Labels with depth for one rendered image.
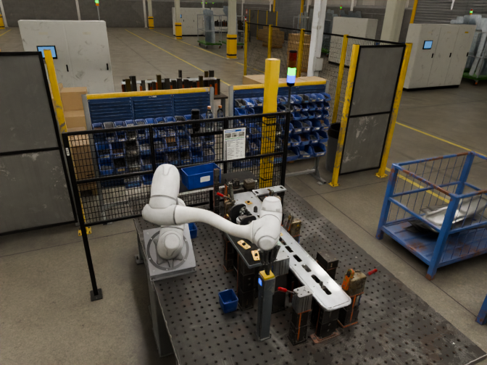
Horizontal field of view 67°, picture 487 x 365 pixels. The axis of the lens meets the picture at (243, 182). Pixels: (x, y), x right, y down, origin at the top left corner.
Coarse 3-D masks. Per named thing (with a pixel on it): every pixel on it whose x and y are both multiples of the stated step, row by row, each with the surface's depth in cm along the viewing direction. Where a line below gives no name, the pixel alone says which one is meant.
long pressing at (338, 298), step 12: (252, 204) 288; (288, 240) 245; (288, 252) 234; (300, 252) 234; (300, 264) 223; (312, 264) 223; (300, 276) 213; (324, 276) 214; (312, 288) 204; (336, 288) 205; (324, 300) 197; (336, 300) 197; (348, 300) 197
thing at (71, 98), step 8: (64, 88) 616; (72, 88) 618; (80, 88) 619; (64, 96) 595; (72, 96) 599; (80, 96) 603; (64, 104) 600; (72, 104) 604; (80, 104) 608; (64, 112) 595; (72, 112) 596; (80, 112) 597; (72, 120) 578; (80, 120) 582
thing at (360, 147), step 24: (360, 48) 465; (384, 48) 483; (408, 48) 497; (360, 72) 483; (384, 72) 500; (360, 96) 500; (384, 96) 518; (360, 120) 519; (384, 120) 539; (360, 144) 540; (384, 144) 558; (336, 168) 536; (360, 168) 562; (384, 168) 577
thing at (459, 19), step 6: (462, 18) 1391; (468, 18) 1401; (474, 18) 1411; (480, 18) 1417; (468, 24) 1402; (474, 24) 1412; (474, 36) 1445; (480, 36) 1436; (474, 42) 1446; (474, 48) 1463; (468, 60) 1472; (468, 66) 1490
